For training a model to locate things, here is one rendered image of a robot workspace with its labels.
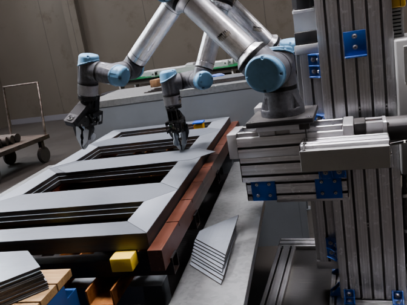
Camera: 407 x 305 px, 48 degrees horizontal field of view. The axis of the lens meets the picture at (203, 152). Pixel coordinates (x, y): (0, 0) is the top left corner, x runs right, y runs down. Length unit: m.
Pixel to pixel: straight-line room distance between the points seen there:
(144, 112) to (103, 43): 7.35
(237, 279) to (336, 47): 0.88
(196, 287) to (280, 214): 1.64
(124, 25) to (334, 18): 8.37
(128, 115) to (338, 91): 1.53
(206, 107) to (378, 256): 1.34
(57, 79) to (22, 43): 1.13
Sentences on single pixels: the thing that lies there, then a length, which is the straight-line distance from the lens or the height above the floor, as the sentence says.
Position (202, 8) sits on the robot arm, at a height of 1.42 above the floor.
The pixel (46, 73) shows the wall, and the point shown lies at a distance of 11.00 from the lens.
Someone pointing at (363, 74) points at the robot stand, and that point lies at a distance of 1.72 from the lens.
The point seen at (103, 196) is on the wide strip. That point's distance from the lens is 1.63.
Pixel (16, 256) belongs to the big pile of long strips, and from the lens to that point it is 1.37.
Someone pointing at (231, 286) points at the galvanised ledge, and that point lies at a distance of 1.30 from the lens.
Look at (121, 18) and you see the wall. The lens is 9.92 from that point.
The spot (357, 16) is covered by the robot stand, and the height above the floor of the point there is 1.32.
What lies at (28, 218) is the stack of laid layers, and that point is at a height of 0.83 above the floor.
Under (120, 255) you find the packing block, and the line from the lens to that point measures 1.27.
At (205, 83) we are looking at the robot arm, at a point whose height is 1.16.
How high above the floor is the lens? 1.34
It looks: 14 degrees down
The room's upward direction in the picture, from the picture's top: 9 degrees counter-clockwise
